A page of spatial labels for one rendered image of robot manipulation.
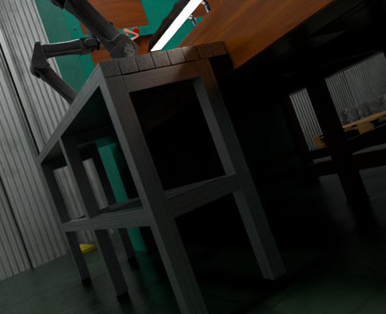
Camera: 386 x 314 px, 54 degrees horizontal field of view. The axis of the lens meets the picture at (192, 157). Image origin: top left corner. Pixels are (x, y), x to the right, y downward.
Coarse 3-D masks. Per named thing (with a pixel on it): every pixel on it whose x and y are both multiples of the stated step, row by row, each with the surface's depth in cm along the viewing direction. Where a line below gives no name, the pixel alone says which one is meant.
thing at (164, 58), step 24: (192, 48) 98; (216, 48) 102; (312, 48) 141; (96, 72) 88; (120, 72) 88; (96, 96) 98; (144, 96) 119; (168, 96) 133; (72, 120) 117; (96, 120) 129; (144, 120) 167; (48, 144) 156; (96, 144) 187
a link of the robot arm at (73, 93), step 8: (48, 64) 167; (32, 72) 169; (40, 72) 165; (48, 72) 166; (48, 80) 167; (56, 80) 168; (56, 88) 169; (64, 88) 169; (72, 88) 171; (64, 96) 170; (72, 96) 170
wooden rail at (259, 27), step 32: (224, 0) 98; (256, 0) 89; (288, 0) 81; (320, 0) 74; (352, 0) 76; (192, 32) 116; (224, 32) 102; (256, 32) 92; (288, 32) 84; (224, 64) 107; (256, 64) 106; (192, 96) 127; (160, 128) 174
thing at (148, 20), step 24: (48, 0) 229; (96, 0) 222; (120, 0) 229; (144, 0) 235; (168, 0) 243; (216, 0) 260; (48, 24) 247; (72, 24) 212; (120, 24) 226; (144, 24) 233; (192, 24) 247; (96, 48) 217; (144, 48) 231; (168, 48) 236; (72, 72) 232
